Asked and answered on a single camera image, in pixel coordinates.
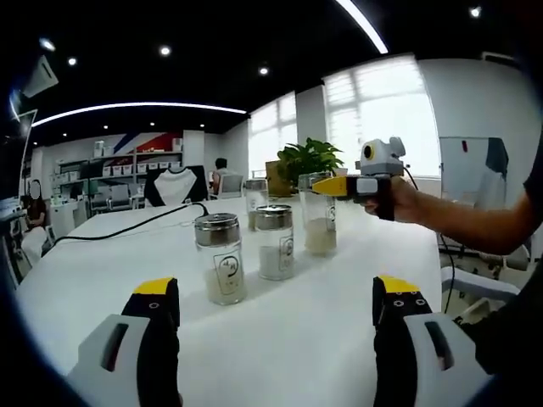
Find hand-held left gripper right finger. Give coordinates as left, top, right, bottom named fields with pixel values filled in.
left=372, top=275, right=489, bottom=407

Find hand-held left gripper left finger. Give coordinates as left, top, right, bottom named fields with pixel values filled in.
left=67, top=277, right=182, bottom=407

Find tall seasoning bottle white grains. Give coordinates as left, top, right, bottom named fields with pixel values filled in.
left=298, top=172, right=339, bottom=258

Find short seasoning bottle white powder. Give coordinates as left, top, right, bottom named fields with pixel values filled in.
left=255, top=204, right=295, bottom=282

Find tall seasoning bottle brown grains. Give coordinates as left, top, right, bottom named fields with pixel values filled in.
left=244, top=178, right=270, bottom=232

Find short seasoning bottle cream powder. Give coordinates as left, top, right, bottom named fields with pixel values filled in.
left=193, top=213, right=249, bottom=306

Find person's right hand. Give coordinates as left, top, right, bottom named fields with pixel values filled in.
left=363, top=176, right=441, bottom=232

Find green potted plant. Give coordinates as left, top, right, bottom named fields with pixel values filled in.
left=277, top=137, right=345, bottom=196

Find large window with blinds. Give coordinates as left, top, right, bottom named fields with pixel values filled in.
left=322, top=57, right=442, bottom=179

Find cardboard box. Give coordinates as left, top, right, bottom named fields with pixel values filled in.
left=265, top=159, right=294, bottom=197

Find white partition panel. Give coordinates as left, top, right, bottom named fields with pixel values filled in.
left=439, top=136, right=508, bottom=209

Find person's black shirt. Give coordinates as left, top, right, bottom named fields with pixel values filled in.
left=456, top=139, right=543, bottom=382

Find white grey office chair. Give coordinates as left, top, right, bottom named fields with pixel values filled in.
left=479, top=243, right=534, bottom=272
left=440, top=265, right=522, bottom=317

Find grey mesh office chair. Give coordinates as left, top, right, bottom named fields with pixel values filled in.
left=220, top=173, right=246, bottom=199

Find dark hanging garment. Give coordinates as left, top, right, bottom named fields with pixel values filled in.
left=485, top=137, right=509, bottom=175

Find straight ceiling light strip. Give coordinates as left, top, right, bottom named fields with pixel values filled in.
left=334, top=0, right=389, bottom=55

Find black white jersey on chair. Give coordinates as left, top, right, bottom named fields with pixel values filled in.
left=143, top=165, right=210, bottom=209

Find row of white storage boxes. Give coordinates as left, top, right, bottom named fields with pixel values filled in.
left=57, top=160, right=182, bottom=179

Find metal storage shelf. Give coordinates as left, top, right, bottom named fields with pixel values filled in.
left=54, top=150, right=184, bottom=200

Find curved ceiling light strip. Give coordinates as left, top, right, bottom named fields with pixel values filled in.
left=31, top=101, right=248, bottom=128

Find open laptop computer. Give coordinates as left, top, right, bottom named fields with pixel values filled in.
left=8, top=108, right=39, bottom=204

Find ceiling air conditioner unit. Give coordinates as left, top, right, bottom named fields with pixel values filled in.
left=20, top=54, right=59, bottom=98

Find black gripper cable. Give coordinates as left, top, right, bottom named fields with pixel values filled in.
left=400, top=164, right=458, bottom=313

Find black power cable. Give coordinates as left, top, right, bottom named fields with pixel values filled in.
left=40, top=202, right=209, bottom=258

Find wall air conditioner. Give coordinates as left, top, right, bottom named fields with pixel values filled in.
left=481, top=50, right=517, bottom=64

